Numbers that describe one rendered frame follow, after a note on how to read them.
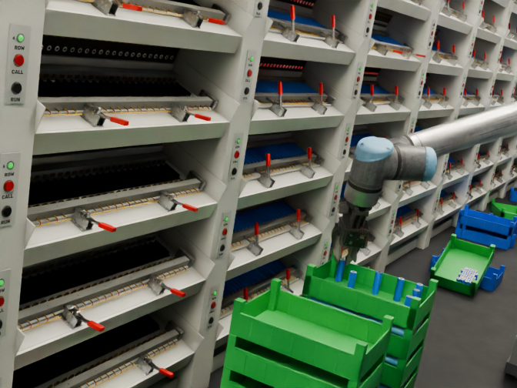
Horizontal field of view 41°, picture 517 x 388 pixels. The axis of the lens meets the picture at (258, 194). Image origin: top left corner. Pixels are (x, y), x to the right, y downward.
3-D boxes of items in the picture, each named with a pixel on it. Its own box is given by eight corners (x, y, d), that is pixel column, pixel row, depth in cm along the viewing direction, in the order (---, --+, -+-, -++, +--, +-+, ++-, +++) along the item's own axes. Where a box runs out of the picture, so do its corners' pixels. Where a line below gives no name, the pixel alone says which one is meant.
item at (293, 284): (305, 297, 242) (325, 267, 237) (208, 352, 190) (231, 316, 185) (262, 261, 249) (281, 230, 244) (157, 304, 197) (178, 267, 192)
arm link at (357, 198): (345, 174, 185) (381, 179, 185) (341, 190, 187) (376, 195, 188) (348, 190, 177) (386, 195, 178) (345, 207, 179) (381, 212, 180)
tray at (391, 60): (415, 71, 284) (428, 51, 281) (360, 65, 232) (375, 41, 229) (376, 45, 291) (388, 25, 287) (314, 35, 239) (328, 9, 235)
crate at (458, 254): (473, 297, 302) (475, 282, 298) (428, 282, 311) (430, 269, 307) (493, 259, 323) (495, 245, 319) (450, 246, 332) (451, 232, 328)
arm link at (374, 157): (402, 151, 173) (366, 148, 170) (390, 194, 179) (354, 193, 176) (388, 134, 181) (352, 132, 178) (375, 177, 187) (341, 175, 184)
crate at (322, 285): (432, 308, 188) (438, 280, 186) (412, 331, 170) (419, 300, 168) (329, 275, 200) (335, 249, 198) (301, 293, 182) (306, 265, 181)
